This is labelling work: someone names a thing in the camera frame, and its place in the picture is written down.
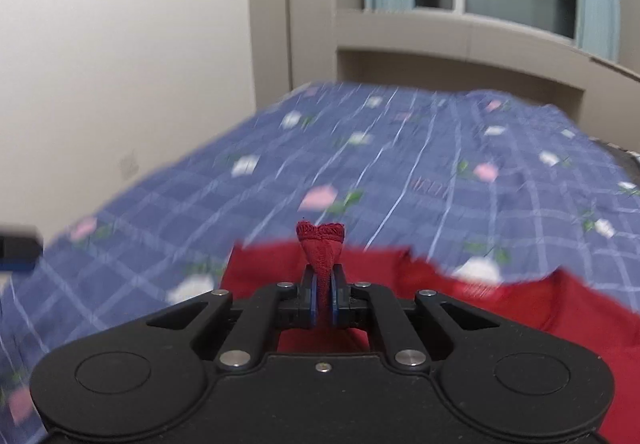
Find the blue plaid floral bedspread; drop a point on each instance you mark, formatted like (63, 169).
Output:
(475, 180)

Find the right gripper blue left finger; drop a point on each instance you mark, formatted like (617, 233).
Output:
(298, 302)

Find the beige built-in window cabinet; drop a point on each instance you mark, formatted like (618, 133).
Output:
(299, 41)

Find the dark grey bed sheet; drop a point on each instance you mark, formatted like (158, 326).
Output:
(623, 158)

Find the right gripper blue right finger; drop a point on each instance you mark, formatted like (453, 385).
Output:
(349, 302)

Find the red long-sleeve sweater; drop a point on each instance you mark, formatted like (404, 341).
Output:
(558, 304)

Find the white wall socket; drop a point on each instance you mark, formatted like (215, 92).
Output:
(128, 166)

